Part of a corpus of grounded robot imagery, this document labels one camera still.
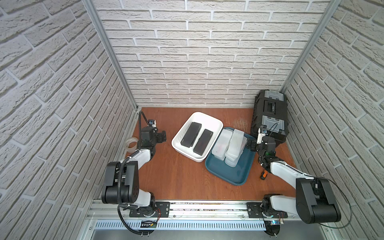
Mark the clear pencil case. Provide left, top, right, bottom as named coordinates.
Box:
left=225, top=137, right=248, bottom=168
left=212, top=129, right=234, bottom=161
left=225, top=129, right=247, bottom=162

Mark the teal plastic tray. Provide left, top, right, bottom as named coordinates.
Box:
left=205, top=128, right=256, bottom=186

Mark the black pencil case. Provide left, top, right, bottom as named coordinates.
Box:
left=193, top=129, right=213, bottom=156
left=181, top=122, right=202, bottom=148

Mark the white plastic tray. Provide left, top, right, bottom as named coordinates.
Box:
left=172, top=112, right=224, bottom=163

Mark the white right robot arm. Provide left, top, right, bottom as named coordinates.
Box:
left=246, top=136, right=342, bottom=224

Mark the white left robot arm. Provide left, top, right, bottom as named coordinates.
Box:
left=101, top=126, right=167, bottom=214

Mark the clear tape roll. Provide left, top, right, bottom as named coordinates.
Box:
left=124, top=137, right=139, bottom=153

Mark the black plastic toolbox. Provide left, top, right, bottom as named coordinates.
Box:
left=250, top=90, right=289, bottom=146

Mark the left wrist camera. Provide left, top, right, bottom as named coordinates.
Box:
left=148, top=119, right=157, bottom=129

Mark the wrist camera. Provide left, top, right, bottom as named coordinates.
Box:
left=257, top=127, right=269, bottom=144
left=148, top=119, right=157, bottom=129

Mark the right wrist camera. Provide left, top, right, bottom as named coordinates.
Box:
left=257, top=127, right=269, bottom=144

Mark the orange handled screwdriver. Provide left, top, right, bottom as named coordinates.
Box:
left=260, top=170, right=268, bottom=181

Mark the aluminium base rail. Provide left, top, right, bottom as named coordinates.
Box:
left=86, top=199, right=325, bottom=223

